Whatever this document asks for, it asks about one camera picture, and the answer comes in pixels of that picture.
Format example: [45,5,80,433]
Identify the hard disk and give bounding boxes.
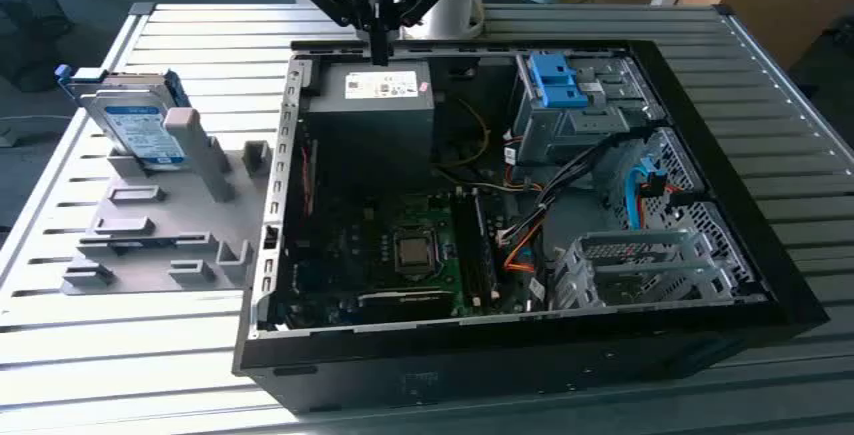
[51,64,194,174]

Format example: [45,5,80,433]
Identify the red power wire black plug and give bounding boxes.
[635,178,703,217]

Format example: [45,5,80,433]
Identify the blue data wire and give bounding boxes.
[624,152,669,232]

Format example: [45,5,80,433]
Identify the metal disk bay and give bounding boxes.
[549,228,739,309]

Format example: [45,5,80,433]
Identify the blue plastic drive latch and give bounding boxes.
[525,53,592,109]

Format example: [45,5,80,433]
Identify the grey power supply unit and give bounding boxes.
[302,58,438,191]

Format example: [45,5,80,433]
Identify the metal optical drive cage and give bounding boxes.
[512,52,668,166]

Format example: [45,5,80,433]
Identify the black mesh waste basket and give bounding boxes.
[0,0,73,92]

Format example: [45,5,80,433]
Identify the black RAM stick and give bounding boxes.
[446,187,486,307]

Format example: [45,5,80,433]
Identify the silver CPU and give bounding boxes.
[397,235,433,265]

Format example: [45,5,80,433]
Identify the green motherboard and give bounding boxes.
[285,187,535,329]

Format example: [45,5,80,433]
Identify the grey parts rack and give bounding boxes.
[58,107,274,297]

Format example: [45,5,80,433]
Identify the CPU socket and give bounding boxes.
[388,223,446,282]

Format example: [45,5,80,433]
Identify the green RAM stick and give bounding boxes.
[105,238,208,251]

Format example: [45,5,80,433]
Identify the black graphics card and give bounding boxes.
[356,288,454,324]

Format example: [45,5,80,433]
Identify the black open PC case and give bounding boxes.
[229,38,832,415]

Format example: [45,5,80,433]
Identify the thin yellow wire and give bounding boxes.
[432,96,492,176]

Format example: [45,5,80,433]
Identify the multicolour power wires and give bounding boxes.
[430,164,545,196]

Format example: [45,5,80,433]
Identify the black cable bundle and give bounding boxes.
[496,127,652,251]

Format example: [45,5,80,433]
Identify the white floor cable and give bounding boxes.
[0,113,73,124]

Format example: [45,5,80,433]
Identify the orange wire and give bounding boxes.
[500,224,540,274]

